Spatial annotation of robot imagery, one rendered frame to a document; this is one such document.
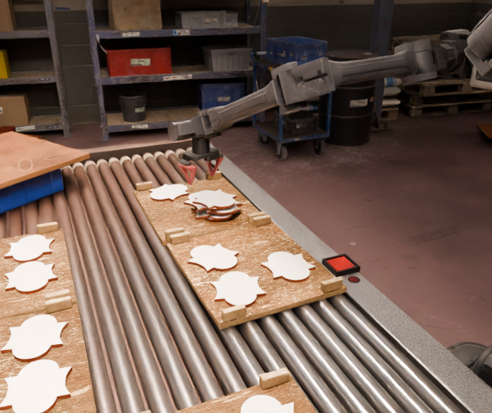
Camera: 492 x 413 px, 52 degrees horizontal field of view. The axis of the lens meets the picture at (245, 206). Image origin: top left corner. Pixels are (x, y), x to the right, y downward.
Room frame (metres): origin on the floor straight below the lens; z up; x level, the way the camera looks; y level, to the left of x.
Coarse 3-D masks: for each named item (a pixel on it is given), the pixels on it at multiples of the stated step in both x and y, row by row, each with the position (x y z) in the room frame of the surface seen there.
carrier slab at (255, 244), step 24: (192, 240) 1.31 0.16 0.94; (216, 240) 1.31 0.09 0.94; (240, 240) 1.31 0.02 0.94; (264, 240) 1.31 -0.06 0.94; (288, 240) 1.31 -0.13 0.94; (240, 264) 1.17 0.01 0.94; (312, 264) 1.17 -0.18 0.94; (264, 288) 1.06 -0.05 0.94; (288, 288) 1.06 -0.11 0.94; (312, 288) 1.06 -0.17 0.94; (216, 312) 0.96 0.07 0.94; (264, 312) 0.97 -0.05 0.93
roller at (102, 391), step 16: (64, 208) 1.56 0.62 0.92; (64, 224) 1.44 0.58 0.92; (80, 272) 1.17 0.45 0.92; (80, 288) 1.08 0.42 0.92; (80, 304) 1.02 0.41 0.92; (80, 320) 0.96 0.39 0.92; (96, 336) 0.90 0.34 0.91; (96, 352) 0.84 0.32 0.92; (96, 368) 0.80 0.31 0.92; (96, 384) 0.75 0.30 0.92; (96, 400) 0.72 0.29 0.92; (112, 400) 0.72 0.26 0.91
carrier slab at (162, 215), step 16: (144, 192) 1.66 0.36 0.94; (192, 192) 1.66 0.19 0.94; (224, 192) 1.66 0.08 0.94; (144, 208) 1.53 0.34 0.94; (160, 208) 1.53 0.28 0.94; (176, 208) 1.53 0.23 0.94; (240, 208) 1.53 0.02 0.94; (160, 224) 1.41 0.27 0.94; (176, 224) 1.41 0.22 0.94; (192, 224) 1.41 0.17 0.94; (208, 224) 1.41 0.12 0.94; (224, 224) 1.41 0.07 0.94; (240, 224) 1.41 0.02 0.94; (160, 240) 1.32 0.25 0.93
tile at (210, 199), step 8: (200, 192) 1.53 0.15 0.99; (208, 192) 1.53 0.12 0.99; (216, 192) 1.53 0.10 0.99; (200, 200) 1.47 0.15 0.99; (208, 200) 1.47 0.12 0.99; (216, 200) 1.47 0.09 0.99; (224, 200) 1.47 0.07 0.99; (232, 200) 1.47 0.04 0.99; (208, 208) 1.42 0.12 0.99; (224, 208) 1.42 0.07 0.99
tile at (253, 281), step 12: (228, 276) 1.10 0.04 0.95; (240, 276) 1.10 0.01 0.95; (216, 288) 1.04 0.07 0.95; (228, 288) 1.04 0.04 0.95; (240, 288) 1.04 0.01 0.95; (252, 288) 1.04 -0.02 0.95; (216, 300) 1.00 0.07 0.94; (228, 300) 1.00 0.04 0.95; (240, 300) 1.00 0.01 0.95; (252, 300) 1.00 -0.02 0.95
